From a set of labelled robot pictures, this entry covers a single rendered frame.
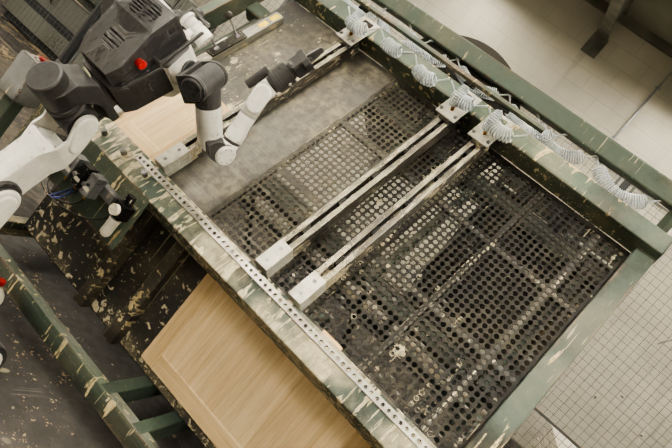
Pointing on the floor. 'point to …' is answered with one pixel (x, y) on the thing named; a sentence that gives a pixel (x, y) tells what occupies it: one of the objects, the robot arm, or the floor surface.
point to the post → (7, 113)
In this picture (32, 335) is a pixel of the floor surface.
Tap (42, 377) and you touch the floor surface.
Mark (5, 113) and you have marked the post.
